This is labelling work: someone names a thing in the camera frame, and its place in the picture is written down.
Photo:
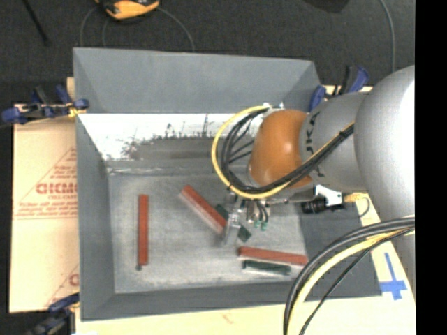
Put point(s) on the grey metal bin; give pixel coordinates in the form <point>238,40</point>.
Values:
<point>174,89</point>

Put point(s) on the brown cardboard board red print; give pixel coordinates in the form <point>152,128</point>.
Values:
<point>42,257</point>

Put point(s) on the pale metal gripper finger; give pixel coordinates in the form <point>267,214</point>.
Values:
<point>232,229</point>

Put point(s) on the black cylinder on white bracket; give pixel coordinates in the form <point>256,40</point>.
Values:
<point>316,206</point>

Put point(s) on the red-brown flat block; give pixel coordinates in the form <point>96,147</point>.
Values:
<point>204,207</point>
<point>142,232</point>
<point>272,255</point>

